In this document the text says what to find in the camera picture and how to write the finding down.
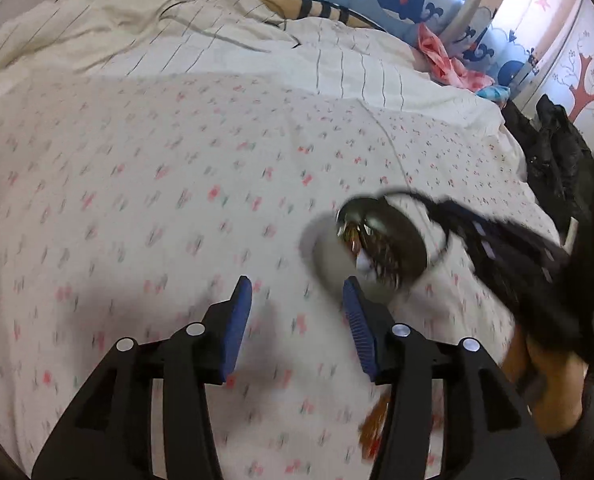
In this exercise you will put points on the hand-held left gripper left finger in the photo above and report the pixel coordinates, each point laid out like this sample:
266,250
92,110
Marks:
239,325

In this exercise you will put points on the striped pillow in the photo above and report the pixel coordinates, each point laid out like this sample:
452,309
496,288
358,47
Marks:
317,10

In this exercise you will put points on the wardrobe with tree print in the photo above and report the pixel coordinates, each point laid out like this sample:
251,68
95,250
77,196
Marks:
587,85

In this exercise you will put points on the person's right hand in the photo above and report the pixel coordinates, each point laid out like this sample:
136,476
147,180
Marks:
557,400

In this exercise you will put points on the cherry print bed sheet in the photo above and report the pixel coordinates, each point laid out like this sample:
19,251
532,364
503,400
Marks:
127,185

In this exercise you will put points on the pink cloth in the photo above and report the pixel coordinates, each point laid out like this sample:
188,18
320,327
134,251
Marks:
442,60

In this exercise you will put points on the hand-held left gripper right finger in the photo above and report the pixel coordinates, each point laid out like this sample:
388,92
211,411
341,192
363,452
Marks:
359,330

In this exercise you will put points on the round metal tin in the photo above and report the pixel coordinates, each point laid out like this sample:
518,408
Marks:
327,260

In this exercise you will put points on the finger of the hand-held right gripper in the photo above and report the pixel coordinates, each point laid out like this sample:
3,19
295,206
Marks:
502,235
527,300

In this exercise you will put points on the white striped duvet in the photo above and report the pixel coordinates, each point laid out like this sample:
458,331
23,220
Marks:
352,70

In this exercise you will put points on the dark clothing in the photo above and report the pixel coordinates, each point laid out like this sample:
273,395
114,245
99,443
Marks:
552,150

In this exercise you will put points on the light blue cloth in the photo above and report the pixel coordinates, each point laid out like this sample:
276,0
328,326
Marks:
494,92

